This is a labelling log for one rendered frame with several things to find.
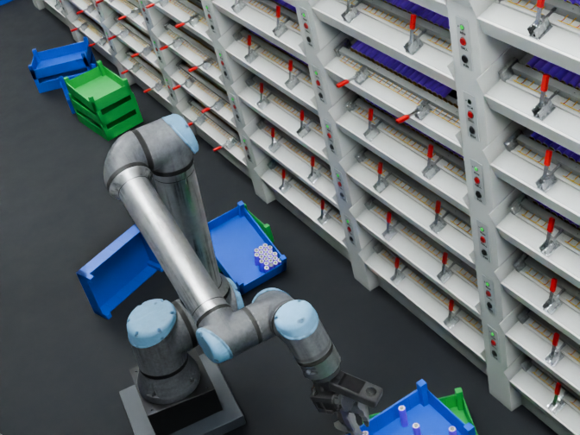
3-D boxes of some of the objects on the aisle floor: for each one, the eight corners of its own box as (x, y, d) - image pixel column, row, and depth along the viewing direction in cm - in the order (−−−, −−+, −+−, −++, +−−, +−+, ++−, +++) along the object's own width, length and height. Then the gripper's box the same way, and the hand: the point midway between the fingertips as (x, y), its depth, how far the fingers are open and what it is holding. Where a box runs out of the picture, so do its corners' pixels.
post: (369, 291, 321) (261, -235, 218) (354, 278, 328) (242, -238, 225) (415, 263, 327) (331, -261, 225) (399, 250, 334) (310, -262, 231)
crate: (94, 312, 341) (75, 272, 329) (151, 263, 358) (135, 223, 345) (108, 320, 337) (90, 279, 325) (165, 269, 353) (149, 228, 341)
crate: (286, 269, 339) (286, 257, 332) (239, 296, 332) (238, 285, 326) (242, 211, 352) (242, 199, 345) (196, 236, 346) (194, 225, 339)
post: (511, 411, 269) (457, -202, 167) (489, 393, 276) (423, -207, 174) (562, 375, 276) (539, -237, 173) (539, 358, 283) (505, -240, 180)
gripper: (316, 349, 217) (351, 412, 227) (294, 384, 210) (331, 448, 220) (346, 350, 212) (381, 415, 221) (324, 387, 205) (362, 451, 214)
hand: (364, 429), depth 218 cm, fingers open, 3 cm apart
